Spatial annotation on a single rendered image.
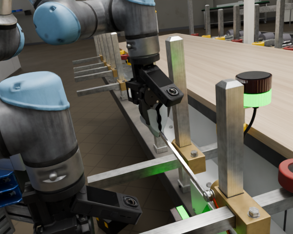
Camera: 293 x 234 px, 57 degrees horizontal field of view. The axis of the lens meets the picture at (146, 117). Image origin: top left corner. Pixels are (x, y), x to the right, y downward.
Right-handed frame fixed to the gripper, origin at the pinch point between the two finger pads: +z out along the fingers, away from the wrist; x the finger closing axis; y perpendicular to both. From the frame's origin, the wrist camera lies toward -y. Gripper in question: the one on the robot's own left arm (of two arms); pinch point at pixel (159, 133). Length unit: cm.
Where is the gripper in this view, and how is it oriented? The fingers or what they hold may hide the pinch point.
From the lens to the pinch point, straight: 69.3
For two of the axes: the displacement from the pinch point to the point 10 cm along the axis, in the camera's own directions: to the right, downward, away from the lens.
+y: -5.8, -2.4, 7.8
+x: -8.0, 3.3, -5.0
